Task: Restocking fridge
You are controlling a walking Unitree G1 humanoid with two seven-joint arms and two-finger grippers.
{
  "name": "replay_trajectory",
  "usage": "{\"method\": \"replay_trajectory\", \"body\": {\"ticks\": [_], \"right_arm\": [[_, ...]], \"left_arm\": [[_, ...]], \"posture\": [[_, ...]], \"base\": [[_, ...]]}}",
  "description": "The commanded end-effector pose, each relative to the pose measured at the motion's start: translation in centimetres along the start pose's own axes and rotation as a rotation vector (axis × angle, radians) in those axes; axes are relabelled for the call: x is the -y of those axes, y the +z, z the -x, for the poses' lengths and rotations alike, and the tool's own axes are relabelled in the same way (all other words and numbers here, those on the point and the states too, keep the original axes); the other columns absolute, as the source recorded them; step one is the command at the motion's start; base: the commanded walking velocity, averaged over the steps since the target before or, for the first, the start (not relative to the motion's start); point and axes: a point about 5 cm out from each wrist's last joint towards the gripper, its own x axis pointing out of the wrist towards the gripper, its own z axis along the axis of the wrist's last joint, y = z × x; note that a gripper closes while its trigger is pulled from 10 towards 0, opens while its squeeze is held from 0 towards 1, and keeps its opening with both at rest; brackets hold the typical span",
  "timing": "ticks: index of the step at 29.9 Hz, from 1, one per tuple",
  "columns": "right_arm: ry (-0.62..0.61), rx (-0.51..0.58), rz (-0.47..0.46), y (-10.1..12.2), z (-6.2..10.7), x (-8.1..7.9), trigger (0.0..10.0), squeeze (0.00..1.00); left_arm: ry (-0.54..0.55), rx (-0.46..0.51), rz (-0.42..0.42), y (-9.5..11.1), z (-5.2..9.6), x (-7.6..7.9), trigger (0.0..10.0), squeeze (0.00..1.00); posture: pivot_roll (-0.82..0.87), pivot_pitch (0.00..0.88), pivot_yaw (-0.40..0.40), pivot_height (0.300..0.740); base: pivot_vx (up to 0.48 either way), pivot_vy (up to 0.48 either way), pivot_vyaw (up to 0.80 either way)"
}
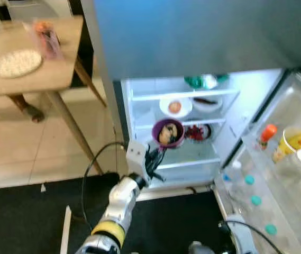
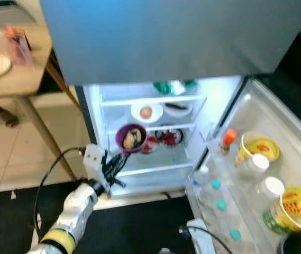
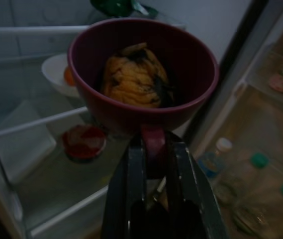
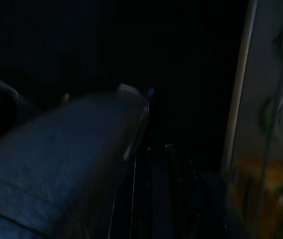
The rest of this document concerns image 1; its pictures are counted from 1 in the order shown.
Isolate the purple bowl with handle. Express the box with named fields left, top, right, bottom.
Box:
left=152, top=119, right=185, bottom=149

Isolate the grey fridge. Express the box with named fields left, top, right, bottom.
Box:
left=80, top=0, right=301, bottom=201

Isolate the open fridge door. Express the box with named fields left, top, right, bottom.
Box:
left=212, top=71, right=301, bottom=254

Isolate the brown food in purple bowl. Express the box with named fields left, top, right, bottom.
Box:
left=159, top=124, right=178, bottom=146

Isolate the bowl of red food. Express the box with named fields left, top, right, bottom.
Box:
left=184, top=123, right=213, bottom=143

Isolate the white bowl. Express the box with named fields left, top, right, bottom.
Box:
left=159, top=97, right=193, bottom=118

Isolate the round orange food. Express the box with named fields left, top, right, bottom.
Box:
left=169, top=101, right=183, bottom=114

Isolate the white plate dark food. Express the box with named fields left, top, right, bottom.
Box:
left=191, top=95, right=224, bottom=113

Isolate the white cap clear bottle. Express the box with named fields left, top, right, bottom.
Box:
left=229, top=160, right=243, bottom=178

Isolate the green and white bag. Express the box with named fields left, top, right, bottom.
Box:
left=184, top=74, right=229, bottom=89

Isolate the teal cap clear bottle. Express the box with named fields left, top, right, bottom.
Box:
left=243, top=194, right=263, bottom=223
left=256, top=223, right=278, bottom=254
left=238, top=174, right=258, bottom=196

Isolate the white floor strip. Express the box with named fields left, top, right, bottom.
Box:
left=60, top=205, right=72, bottom=254

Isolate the orange cap bottle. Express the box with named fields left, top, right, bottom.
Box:
left=257, top=124, right=278, bottom=151

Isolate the light wooden dining table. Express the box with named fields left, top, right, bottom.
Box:
left=0, top=15, right=107, bottom=175

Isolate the dark kitchen floor mat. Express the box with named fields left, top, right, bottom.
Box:
left=0, top=170, right=235, bottom=254

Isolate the pink clear container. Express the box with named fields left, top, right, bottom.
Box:
left=31, top=20, right=63, bottom=60

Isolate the round woven placemat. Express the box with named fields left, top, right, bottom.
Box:
left=0, top=49, right=43, bottom=79

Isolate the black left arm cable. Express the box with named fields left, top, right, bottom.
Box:
left=80, top=141, right=130, bottom=233

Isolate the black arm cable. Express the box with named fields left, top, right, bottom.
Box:
left=80, top=141, right=130, bottom=233
left=218, top=220, right=283, bottom=254

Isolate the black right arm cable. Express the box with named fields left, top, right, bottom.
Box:
left=218, top=220, right=283, bottom=254

